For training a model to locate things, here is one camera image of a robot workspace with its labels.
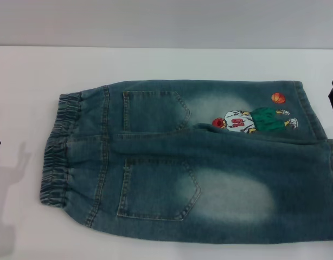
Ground blue denim shorts with print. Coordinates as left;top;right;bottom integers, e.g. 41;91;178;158
38;79;333;242

